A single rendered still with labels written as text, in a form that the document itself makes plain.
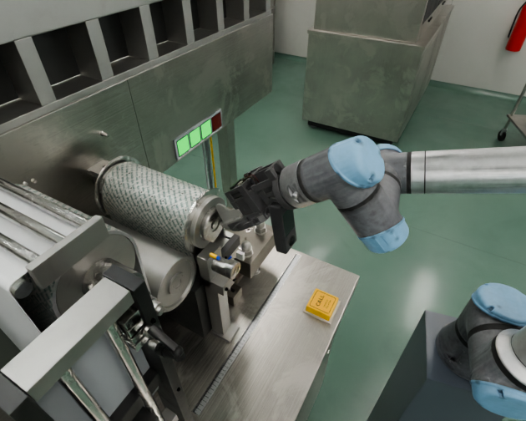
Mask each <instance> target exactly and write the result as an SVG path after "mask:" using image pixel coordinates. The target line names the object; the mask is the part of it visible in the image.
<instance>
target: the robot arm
mask: <svg viewBox="0 0 526 421"><path fill-rule="evenodd" d="M252 172H253V173H252ZM243 176H244V177H243V178H241V179H239V180H237V181H236V182H235V183H234V184H233V185H232V186H231V187H230V190H228V191H227V192H225V193H224V194H225V196H226V197H227V198H228V200H229V201H230V203H231V204H232V206H233V208H234V209H232V210H231V209H229V208H227V207H226V206H224V205H222V204H221V203H219V204H217V205H216V210H217V211H218V213H219V215H220V217H221V219H222V222H220V224H221V226H222V227H224V228H225V229H227V230H232V231H243V230H245V229H247V228H249V227H252V226H257V225H259V224H261V223H263V222H265V221H267V220H268V219H269V218H271V224H272V230H273V235H274V240H275V245H276V251H278V252H280V253H283V254H287V253H288V251H289V250H290V249H291V248H292V246H293V245H294V244H295V242H296V225H295V218H294V211H293V210H294V209H297V208H303V207H306V206H309V205H313V204H315V203H319V202H322V201H325V200H331V201H332V202H333V204H334V205H335V206H336V208H337V209H338V210H339V211H340V213H341V214H342V216H343V217H344V218H345V220H346V221H347V223H348V224H349V226H350V227H351V228H352V229H353V230H354V232H355V233H356V234H357V238H358V239H359V240H361V241H362V242H363V243H364V245H365V246H366V247H367V248H368V250H370V251H372V252H374V253H378V254H382V253H387V252H389V251H393V250H395V249H397V248H398V247H399V246H400V245H402V244H403V243H404V241H405V240H406V239H407V237H408V233H409V228H408V226H407V223H406V222H405V218H404V217H403V216H402V215H401V214H400V212H399V201H400V194H522V193H526V146H514V147H497V148H481V149H464V150H432V151H415V152H401V151H400V150H399V149H398V147H396V146H394V145H390V144H379V145H376V144H375V143H374V142H373V141H372V140H371V139H369V138H368V137H366V136H363V135H358V136H355V137H353V138H349V139H345V140H343V141H341V142H336V143H335V144H333V145H332V146H331V147H329V148H326V149H324V150H322V151H320V152H317V153H315V154H313V155H311V156H308V157H306V158H305V159H302V160H299V161H297V162H295V163H293V164H291V165H288V166H286V167H285V166H284V165H283V164H282V162H281V160H277V161H275V162H273V163H271V164H269V165H266V166H264V167H262V165H261V166H259V167H257V168H255V169H253V170H251V171H249V172H247V173H245V174H243ZM436 346H437V352H438V354H439V356H440V358H441V359H442V361H443V362H444V363H445V364H446V366H447V367H448V368H449V369H450V370H452V371H453V372H454V373H456V374H457V375H458V376H459V377H461V378H464V379H466V380H468V381H469V382H470V384H471V386H472V392H473V398H474V399H475V400H476V401H477V403H478V404H479V405H480V406H482V407H483V408H485V409H487V410H488V411H490V412H492V413H495V414H498V415H501V416H504V417H507V418H514V419H520V420H526V296H525V295H524V294H523V293H521V292H520V291H518V290H517V289H515V288H512V287H510V286H507V285H504V284H500V283H486V284H483V285H482V286H480V287H479V288H478V289H477V291H475V292H474V293H473V294H472V296H471V299H470V300H469V302H468V304H467V305H466V307H465V308H464V309H463V311H462V312H461V314H460V316H459V317H458V319H457V320H455V321H453V322H450V323H448V324H446V325H445V326H444V327H443V328H442V329H441V331H440V332H439V334H438V335H437V340H436Z"/></svg>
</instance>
